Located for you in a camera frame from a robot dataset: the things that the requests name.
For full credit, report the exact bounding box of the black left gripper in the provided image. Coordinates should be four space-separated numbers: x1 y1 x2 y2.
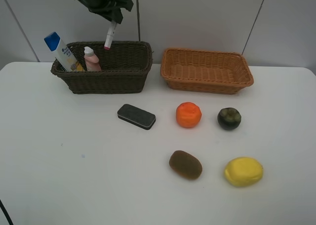
77 0 134 24

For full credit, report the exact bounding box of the white pink marker pen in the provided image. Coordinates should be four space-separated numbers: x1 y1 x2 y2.
104 21 117 50

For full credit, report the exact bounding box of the grey whiteboard eraser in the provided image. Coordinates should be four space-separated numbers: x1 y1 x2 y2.
117 104 156 130

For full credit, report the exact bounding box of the orange mandarin fruit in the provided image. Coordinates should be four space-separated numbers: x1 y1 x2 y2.
176 102 202 128

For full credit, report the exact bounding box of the dark purple mangosteen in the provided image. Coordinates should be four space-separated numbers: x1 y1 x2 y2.
217 107 241 131

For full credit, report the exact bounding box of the yellow lemon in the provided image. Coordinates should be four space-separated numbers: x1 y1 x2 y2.
224 157 264 187

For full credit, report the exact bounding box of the pink lotion bottle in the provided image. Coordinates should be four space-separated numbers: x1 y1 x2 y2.
84 46 102 72

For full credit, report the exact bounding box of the dark brown wicker basket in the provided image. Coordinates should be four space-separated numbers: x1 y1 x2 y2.
51 41 153 94

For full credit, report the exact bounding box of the white shampoo bottle blue cap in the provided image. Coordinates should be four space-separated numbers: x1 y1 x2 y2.
44 32 84 72

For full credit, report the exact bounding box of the orange wicker basket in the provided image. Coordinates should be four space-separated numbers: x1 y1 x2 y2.
160 48 254 94

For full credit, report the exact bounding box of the brown kiwi fruit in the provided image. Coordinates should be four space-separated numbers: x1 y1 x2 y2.
169 150 203 180

